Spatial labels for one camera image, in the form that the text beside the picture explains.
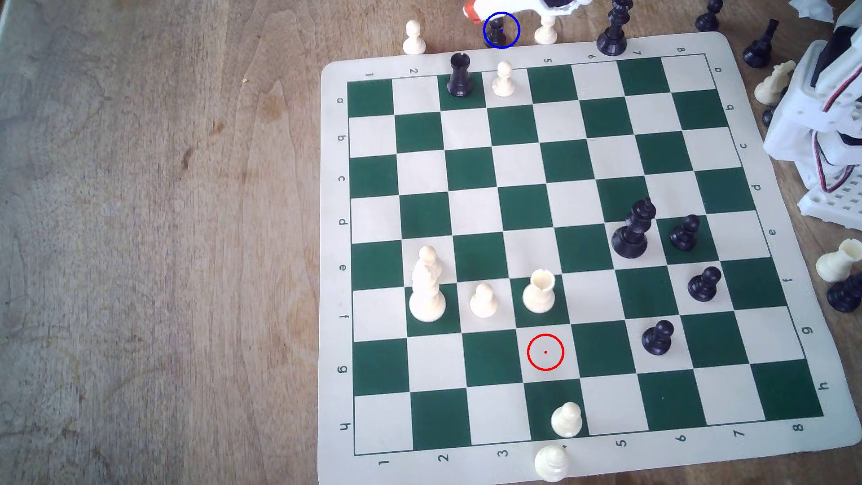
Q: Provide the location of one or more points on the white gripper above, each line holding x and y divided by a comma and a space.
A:
509, 7

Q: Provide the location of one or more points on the black pawn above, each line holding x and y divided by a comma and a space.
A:
708, 20
657, 339
497, 33
704, 285
684, 234

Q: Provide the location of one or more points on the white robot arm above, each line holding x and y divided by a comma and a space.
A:
794, 128

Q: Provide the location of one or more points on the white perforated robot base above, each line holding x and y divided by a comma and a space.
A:
832, 202

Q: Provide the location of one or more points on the green white chess board mat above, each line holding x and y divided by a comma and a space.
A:
471, 168

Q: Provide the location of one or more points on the black chess piece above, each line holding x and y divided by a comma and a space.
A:
846, 295
768, 116

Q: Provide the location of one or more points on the white pawn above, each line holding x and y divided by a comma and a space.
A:
551, 463
503, 82
414, 40
567, 421
483, 303
546, 32
431, 256

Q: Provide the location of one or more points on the black rook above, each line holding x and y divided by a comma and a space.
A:
460, 77

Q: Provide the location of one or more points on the black queen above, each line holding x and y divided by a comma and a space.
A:
613, 37

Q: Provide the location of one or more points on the black king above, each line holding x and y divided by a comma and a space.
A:
631, 236

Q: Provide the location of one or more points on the black bishop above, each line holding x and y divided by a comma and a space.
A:
759, 50

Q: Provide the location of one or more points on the white knight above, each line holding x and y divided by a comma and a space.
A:
772, 84

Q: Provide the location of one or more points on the white rook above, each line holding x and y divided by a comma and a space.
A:
539, 293
837, 263

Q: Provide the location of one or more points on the white king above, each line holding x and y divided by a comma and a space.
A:
427, 303

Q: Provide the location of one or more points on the white crumpled paper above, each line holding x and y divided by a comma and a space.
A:
811, 8

